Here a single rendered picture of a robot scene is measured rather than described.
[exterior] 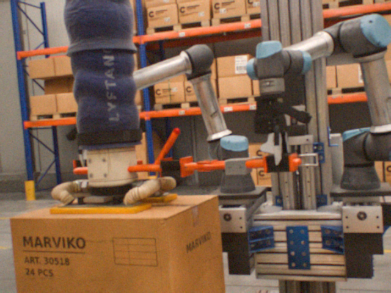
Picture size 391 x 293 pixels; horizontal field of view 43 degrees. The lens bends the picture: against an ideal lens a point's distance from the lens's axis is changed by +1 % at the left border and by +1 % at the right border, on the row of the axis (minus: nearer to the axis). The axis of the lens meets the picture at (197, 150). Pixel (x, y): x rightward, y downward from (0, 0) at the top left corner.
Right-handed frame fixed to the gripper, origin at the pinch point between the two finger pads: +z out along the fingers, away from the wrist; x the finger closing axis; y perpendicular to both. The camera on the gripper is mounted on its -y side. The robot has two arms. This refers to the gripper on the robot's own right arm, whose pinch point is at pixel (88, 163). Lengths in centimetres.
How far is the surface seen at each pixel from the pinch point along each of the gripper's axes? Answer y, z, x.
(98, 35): 34, -45, -35
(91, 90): 30, -28, -36
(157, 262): 56, 25, -46
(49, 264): 16, 28, -46
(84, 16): 31, -51, -37
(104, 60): 35, -37, -34
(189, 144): -318, 43, 772
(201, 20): -225, -185, 658
